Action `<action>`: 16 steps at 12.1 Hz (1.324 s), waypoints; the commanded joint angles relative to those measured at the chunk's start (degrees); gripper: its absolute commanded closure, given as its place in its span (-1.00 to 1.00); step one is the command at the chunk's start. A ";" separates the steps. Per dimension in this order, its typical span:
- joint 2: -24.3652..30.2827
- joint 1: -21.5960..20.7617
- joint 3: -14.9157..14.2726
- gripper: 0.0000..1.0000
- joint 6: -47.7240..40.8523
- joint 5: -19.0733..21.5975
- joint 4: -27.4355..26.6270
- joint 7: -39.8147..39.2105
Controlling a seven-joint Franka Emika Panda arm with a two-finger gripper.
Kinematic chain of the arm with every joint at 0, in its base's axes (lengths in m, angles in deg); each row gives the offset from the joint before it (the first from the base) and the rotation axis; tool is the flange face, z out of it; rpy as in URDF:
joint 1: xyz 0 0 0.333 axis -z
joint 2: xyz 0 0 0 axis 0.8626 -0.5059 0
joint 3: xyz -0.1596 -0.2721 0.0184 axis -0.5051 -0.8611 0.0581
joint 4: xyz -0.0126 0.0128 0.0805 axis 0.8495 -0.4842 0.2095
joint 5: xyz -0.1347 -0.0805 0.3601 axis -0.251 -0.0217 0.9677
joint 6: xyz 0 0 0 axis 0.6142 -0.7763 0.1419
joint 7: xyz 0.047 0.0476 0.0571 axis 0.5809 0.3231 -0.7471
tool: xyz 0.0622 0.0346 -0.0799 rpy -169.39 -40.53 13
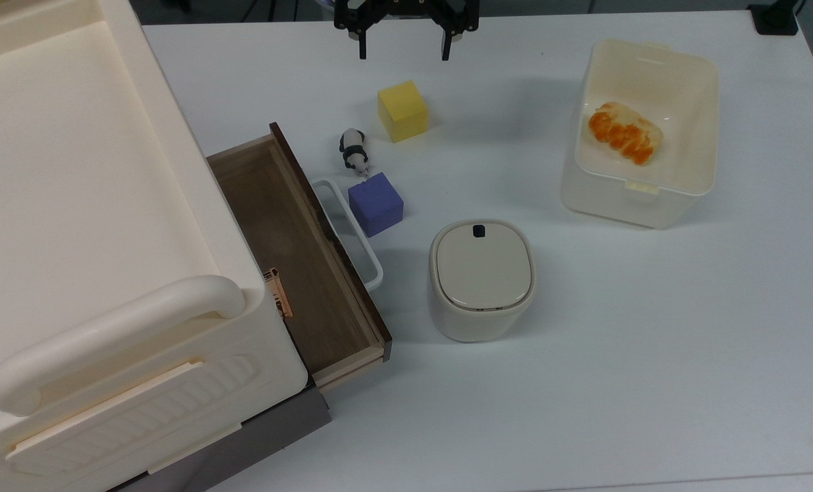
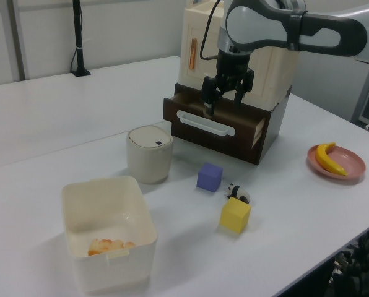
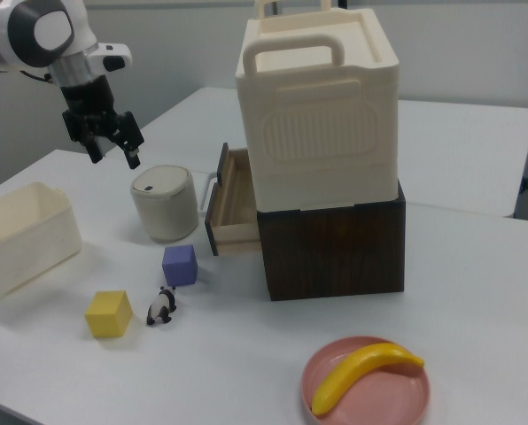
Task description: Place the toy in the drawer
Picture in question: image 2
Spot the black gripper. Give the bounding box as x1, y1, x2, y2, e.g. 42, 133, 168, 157
201, 48, 256, 118

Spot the small panda toy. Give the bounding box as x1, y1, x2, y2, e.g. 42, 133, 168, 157
224, 183, 251, 205

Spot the cream toy cabinet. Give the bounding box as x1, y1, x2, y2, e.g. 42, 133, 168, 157
178, 0, 302, 109

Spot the dark brown wooden drawer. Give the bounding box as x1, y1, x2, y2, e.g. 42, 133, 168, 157
163, 92, 267, 150

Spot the open brown drawer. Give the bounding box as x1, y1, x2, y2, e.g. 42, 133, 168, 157
171, 82, 293, 166

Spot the yellow toy banana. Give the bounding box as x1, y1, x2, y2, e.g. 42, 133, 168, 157
315, 142, 348, 177

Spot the orange white toy food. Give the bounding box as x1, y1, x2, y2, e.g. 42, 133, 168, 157
87, 238, 136, 257

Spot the purple cube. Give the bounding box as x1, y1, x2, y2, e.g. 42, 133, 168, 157
196, 162, 224, 193

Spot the beige lidded trash can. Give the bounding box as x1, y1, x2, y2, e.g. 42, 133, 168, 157
126, 124, 174, 185

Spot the yellow cube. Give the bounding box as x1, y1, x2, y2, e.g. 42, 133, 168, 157
219, 197, 252, 233

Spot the pink plate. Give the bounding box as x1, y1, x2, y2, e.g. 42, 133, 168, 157
306, 144, 367, 186

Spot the black pole stand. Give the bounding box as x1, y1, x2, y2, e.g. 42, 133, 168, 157
70, 0, 92, 77

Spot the cream plastic bin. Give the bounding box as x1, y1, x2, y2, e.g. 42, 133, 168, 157
61, 175, 158, 295

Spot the white drawer handle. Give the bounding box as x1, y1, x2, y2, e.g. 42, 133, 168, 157
176, 110, 237, 137

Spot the orange cabinet door handle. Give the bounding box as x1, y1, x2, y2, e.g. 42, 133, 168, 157
188, 37, 198, 71

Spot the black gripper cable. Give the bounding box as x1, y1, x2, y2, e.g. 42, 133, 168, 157
199, 0, 228, 61

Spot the grey metal frame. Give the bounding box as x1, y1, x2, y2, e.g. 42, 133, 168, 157
350, 63, 369, 126

